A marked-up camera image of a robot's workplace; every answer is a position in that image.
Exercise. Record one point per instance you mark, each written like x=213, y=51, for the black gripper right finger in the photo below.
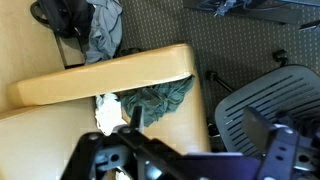
x=258, y=128

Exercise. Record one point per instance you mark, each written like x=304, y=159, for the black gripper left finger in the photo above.
x=136, y=116

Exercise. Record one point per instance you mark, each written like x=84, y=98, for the black cloth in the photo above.
x=156, y=100

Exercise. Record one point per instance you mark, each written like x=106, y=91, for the white crumpled cloth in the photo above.
x=106, y=115

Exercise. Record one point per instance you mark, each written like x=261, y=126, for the black office chair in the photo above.
x=263, y=93

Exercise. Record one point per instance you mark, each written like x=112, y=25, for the grey blue jacket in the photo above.
x=105, y=33

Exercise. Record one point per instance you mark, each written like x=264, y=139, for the black floor stand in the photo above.
x=266, y=15

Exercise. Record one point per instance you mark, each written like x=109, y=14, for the black bag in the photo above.
x=66, y=16

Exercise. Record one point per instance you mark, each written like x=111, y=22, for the blue crumpled fabric piece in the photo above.
x=230, y=6

